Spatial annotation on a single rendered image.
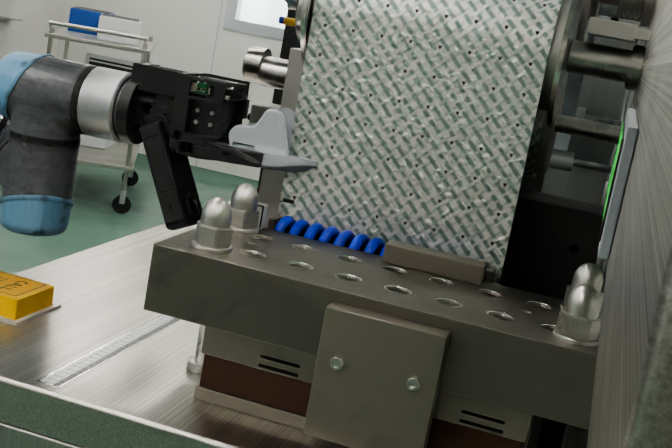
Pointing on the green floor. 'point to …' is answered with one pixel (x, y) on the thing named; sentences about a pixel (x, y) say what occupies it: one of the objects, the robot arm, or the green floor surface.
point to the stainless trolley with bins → (104, 23)
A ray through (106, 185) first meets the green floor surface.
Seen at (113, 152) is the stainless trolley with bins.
